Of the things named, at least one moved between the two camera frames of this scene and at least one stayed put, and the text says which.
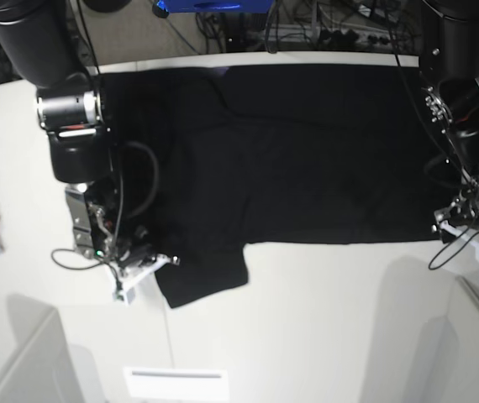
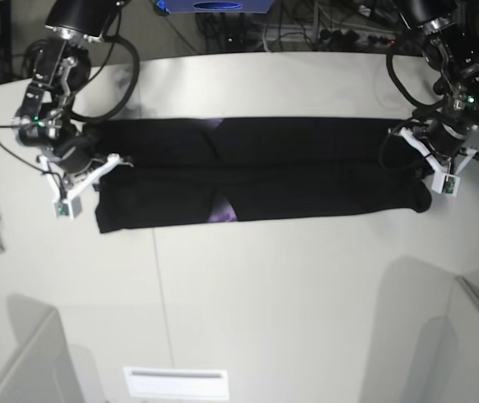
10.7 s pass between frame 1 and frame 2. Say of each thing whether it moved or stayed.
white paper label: stayed
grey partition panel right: stayed
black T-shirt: moved
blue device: stayed
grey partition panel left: stayed
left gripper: moved
